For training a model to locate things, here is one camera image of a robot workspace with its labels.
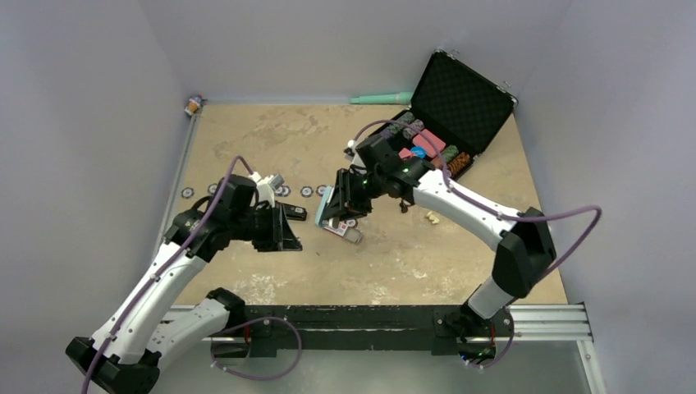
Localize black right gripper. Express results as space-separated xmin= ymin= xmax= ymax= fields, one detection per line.
xmin=325 ymin=167 xmax=387 ymax=222

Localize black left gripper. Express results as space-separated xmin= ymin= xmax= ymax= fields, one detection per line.
xmin=230 ymin=200 xmax=302 ymax=251

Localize black stapler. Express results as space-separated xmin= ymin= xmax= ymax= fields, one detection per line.
xmin=282 ymin=203 xmax=308 ymax=222

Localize light blue stapler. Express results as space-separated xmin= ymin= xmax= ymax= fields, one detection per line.
xmin=314 ymin=186 xmax=333 ymax=229

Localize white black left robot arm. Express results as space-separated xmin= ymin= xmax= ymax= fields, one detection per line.
xmin=66 ymin=173 xmax=302 ymax=393

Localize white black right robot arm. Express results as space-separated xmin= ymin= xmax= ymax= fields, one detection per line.
xmin=319 ymin=135 xmax=556 ymax=334

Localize poker chip row right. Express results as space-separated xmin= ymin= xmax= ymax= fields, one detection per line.
xmin=275 ymin=185 xmax=327 ymax=198

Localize cream chess piece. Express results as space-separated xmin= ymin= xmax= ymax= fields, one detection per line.
xmin=425 ymin=211 xmax=440 ymax=225

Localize blue dealer button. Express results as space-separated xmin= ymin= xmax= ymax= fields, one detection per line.
xmin=410 ymin=146 xmax=427 ymax=159

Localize poker chip far left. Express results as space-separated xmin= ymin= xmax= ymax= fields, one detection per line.
xmin=181 ymin=187 xmax=195 ymax=199

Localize pink card deck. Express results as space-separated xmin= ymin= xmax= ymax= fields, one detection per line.
xmin=412 ymin=129 xmax=446 ymax=158

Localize mint green tube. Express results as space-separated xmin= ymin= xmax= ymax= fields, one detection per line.
xmin=350 ymin=92 xmax=414 ymax=105

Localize black poker chip case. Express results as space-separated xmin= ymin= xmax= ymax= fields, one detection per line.
xmin=375 ymin=49 xmax=518 ymax=181

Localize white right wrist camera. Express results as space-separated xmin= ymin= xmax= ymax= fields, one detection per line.
xmin=344 ymin=140 xmax=365 ymax=169

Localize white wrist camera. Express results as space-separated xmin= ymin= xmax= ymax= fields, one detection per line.
xmin=344 ymin=140 xmax=365 ymax=169
xmin=248 ymin=172 xmax=285 ymax=207

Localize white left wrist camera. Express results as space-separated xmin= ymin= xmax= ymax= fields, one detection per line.
xmin=248 ymin=172 xmax=285 ymax=207

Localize aluminium frame rail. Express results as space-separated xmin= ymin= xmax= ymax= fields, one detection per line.
xmin=100 ymin=114 xmax=607 ymax=394

